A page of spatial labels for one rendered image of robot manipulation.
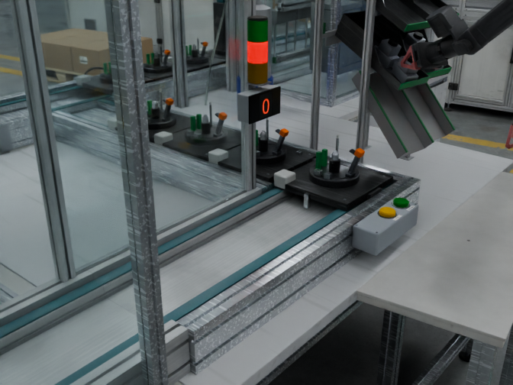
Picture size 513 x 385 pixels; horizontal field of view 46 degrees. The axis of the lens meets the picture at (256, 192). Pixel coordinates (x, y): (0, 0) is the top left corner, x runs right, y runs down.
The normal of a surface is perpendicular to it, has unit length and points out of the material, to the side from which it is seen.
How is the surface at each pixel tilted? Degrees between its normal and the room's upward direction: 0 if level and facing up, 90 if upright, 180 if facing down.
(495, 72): 90
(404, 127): 45
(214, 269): 0
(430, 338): 0
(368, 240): 90
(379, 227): 0
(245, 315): 90
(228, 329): 90
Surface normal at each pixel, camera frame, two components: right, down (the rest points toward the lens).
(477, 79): -0.53, 0.36
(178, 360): 0.76, 0.27
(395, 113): 0.45, -0.41
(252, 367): 0.00, -0.91
